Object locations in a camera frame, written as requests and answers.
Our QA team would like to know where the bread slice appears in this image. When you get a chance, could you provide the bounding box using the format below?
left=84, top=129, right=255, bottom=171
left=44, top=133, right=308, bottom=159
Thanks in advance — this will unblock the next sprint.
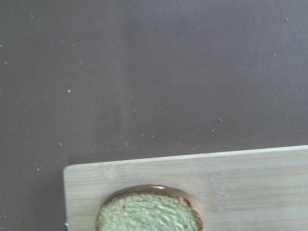
left=95, top=184, right=205, bottom=231

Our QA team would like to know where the wooden cutting board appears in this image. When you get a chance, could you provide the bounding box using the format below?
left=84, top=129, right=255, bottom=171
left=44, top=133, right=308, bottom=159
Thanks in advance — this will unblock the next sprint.
left=64, top=145, right=308, bottom=231

